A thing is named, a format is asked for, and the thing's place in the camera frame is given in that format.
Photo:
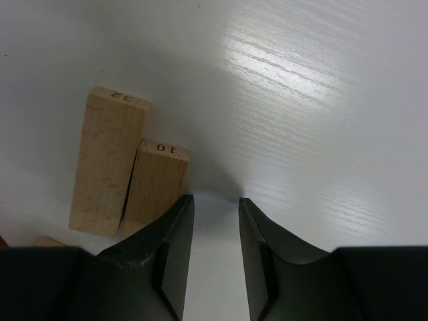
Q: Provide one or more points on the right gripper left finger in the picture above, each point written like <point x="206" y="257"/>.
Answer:
<point x="143" y="277"/>

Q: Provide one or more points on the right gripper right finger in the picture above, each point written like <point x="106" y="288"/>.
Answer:
<point x="287" y="278"/>

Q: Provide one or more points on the short light wood block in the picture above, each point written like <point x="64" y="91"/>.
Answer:
<point x="49" y="242"/>

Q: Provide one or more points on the long light wood block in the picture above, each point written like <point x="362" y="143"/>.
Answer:
<point x="112" y="131"/>

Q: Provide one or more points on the red wood block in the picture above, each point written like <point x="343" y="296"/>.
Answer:
<point x="2" y="242"/>

